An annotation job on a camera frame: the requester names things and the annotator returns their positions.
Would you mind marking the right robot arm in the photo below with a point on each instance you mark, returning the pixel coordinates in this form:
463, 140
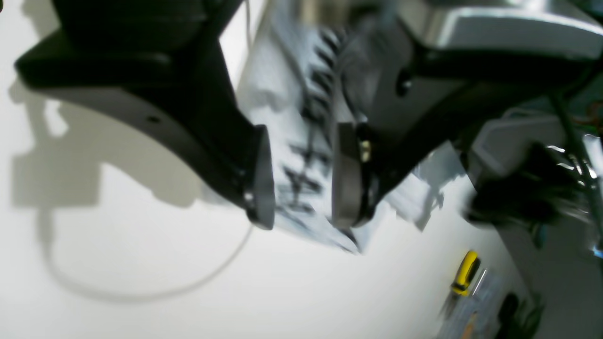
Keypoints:
399, 78

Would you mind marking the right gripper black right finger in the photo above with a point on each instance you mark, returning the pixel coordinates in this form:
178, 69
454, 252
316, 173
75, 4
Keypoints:
433, 73

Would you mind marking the yellow tool on table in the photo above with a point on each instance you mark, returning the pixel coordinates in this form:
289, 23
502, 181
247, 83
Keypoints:
466, 273

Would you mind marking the grey T-shirt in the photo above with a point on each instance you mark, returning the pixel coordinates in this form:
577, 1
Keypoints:
289, 80

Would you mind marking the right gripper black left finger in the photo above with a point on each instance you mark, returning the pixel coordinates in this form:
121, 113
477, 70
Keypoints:
157, 66

